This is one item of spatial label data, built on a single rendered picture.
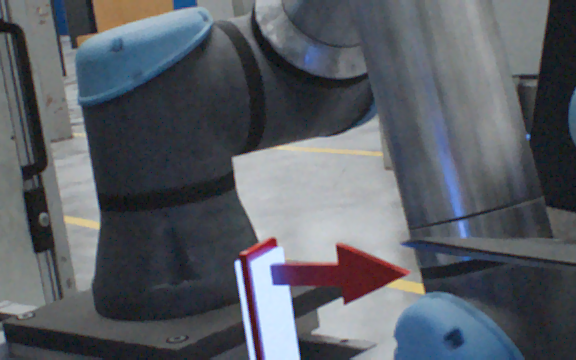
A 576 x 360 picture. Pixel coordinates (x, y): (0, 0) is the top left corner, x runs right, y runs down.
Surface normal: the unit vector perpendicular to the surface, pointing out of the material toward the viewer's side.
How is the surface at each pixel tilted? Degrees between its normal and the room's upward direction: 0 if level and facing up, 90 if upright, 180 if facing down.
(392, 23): 85
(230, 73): 71
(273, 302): 90
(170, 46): 88
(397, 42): 85
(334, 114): 141
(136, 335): 0
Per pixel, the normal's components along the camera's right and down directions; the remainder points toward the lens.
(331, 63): 0.26, 0.23
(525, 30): -0.80, 0.22
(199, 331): -0.14, -0.97
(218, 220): 0.60, -0.26
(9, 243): 0.87, -0.04
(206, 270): 0.33, -0.19
